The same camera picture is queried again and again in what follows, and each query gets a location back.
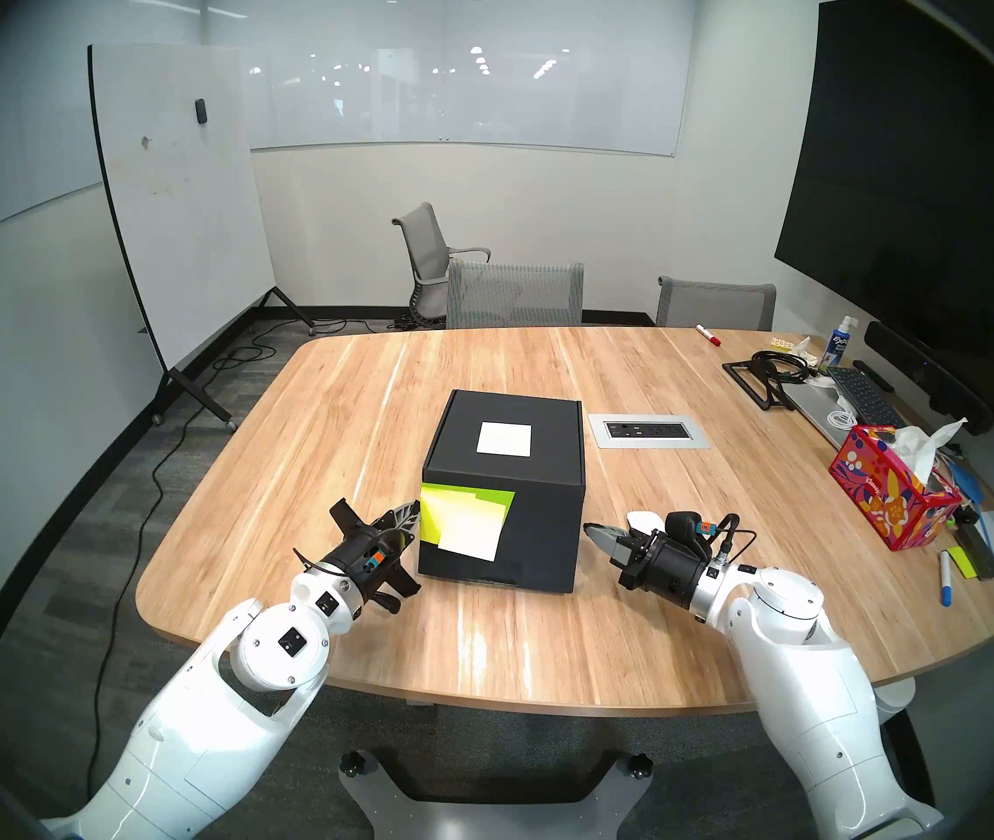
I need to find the white tissue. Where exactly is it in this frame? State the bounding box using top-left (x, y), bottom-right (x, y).
top-left (886, 417), bottom-right (969, 485)

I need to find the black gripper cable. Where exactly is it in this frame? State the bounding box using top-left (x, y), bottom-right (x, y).
top-left (711, 513), bottom-right (760, 568)
top-left (293, 546), bottom-right (342, 581)

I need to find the blue fly swatter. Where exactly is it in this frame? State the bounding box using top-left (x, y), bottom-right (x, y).
top-left (950, 462), bottom-right (994, 631)

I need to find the dark whiteboard eraser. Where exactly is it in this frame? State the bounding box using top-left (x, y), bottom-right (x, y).
top-left (954, 523), bottom-right (994, 581)

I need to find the black laptop stand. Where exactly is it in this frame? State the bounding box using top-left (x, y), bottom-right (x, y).
top-left (722, 358), bottom-right (800, 409)

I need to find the lime green sticky note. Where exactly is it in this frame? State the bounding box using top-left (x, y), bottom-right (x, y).
top-left (420, 484), bottom-right (517, 546)

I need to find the silver laptop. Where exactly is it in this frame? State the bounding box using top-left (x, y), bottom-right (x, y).
top-left (781, 379), bottom-right (865, 450)

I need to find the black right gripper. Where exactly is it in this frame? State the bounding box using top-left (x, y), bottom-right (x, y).
top-left (583, 512), bottom-right (756, 612)

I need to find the red floral tissue box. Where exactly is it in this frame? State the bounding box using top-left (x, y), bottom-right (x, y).
top-left (829, 424), bottom-right (963, 551)

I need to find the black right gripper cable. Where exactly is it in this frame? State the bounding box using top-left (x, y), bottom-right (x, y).
top-left (711, 513), bottom-right (760, 568)

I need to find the glass wall whiteboard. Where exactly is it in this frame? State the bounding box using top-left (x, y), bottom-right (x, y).
top-left (199, 0), bottom-right (695, 157)

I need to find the large black wall screen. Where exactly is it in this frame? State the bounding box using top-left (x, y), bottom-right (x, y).
top-left (774, 0), bottom-right (994, 393)

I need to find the coiled black cable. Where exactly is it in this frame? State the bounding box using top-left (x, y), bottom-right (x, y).
top-left (751, 350), bottom-right (817, 382)

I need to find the whiteboard cleaner spray bottle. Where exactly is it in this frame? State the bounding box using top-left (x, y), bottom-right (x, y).
top-left (819, 316), bottom-right (859, 371)

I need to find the rolling whiteboard on stand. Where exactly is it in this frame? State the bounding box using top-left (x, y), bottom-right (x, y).
top-left (87, 44), bottom-right (319, 432)

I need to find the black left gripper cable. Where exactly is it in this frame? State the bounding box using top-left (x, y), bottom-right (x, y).
top-left (293, 546), bottom-right (342, 581)

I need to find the black video conference bar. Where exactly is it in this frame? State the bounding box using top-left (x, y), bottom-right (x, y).
top-left (864, 321), bottom-right (994, 436)

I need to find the gray office chair with armrests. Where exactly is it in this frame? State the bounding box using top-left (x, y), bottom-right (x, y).
top-left (391, 202), bottom-right (492, 329)

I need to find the pale square sticky note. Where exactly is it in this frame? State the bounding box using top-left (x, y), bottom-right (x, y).
top-left (476, 422), bottom-right (532, 459)

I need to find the gray plain-back office chair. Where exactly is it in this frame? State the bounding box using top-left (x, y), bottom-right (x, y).
top-left (655, 276), bottom-right (777, 332)

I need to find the gray mesh office chair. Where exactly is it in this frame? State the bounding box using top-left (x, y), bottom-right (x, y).
top-left (445, 261), bottom-right (585, 330)

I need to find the black cardboard box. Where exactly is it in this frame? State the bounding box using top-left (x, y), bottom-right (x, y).
top-left (418, 390), bottom-right (587, 594)

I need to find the silver table power panel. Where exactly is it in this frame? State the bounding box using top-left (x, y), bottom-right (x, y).
top-left (587, 413), bottom-right (711, 450)

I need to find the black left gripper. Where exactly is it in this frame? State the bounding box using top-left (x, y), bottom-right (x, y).
top-left (319, 499), bottom-right (424, 615)

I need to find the black keyboard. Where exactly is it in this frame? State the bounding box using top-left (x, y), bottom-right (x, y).
top-left (825, 366), bottom-right (907, 430)

